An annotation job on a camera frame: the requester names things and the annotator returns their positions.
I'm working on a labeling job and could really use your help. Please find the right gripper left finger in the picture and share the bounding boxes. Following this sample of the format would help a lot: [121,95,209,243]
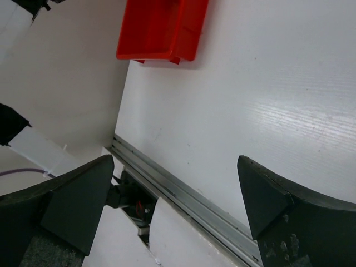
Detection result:
[1,155,113,266]

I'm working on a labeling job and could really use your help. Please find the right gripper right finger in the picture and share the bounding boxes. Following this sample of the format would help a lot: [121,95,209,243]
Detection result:
[237,156,355,266]

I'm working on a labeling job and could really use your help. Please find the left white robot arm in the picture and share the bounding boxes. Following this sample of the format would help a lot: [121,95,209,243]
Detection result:
[1,104,79,177]

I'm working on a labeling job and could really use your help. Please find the red plastic bin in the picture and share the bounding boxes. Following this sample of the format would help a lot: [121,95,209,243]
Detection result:
[116,0,209,64]

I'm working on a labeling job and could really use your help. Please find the aluminium rail frame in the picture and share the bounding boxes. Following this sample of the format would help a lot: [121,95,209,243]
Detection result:
[108,135,263,266]

